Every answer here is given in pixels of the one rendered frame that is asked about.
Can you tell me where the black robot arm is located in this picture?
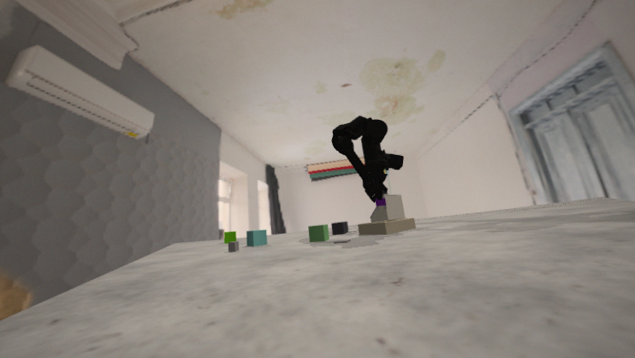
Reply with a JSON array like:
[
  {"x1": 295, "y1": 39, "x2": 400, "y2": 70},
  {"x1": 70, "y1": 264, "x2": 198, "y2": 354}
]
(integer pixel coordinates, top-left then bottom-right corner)
[{"x1": 331, "y1": 116, "x2": 404, "y2": 203}]

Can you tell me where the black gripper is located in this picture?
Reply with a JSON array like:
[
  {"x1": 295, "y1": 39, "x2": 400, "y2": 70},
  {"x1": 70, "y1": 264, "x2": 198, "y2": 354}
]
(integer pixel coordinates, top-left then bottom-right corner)
[{"x1": 363, "y1": 148, "x2": 389, "y2": 200}]

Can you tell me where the teal block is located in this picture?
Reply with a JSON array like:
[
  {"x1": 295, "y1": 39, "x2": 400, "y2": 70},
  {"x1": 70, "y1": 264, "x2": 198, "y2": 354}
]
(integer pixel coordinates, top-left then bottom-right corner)
[{"x1": 246, "y1": 230, "x2": 268, "y2": 246}]

